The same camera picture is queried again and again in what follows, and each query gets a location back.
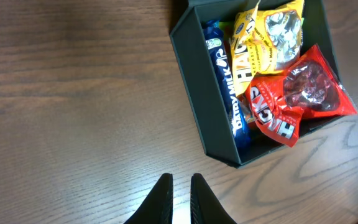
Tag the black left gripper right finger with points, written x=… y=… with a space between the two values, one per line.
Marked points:
x=205 y=207

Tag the Dairy Milk chocolate bar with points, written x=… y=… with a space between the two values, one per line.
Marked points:
x=214 y=38

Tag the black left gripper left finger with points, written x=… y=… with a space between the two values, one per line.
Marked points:
x=157 y=207

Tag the yellow Hershey's Kisses bag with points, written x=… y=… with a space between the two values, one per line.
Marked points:
x=265 y=42

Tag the red snack bag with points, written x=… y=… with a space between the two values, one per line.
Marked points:
x=309 y=89

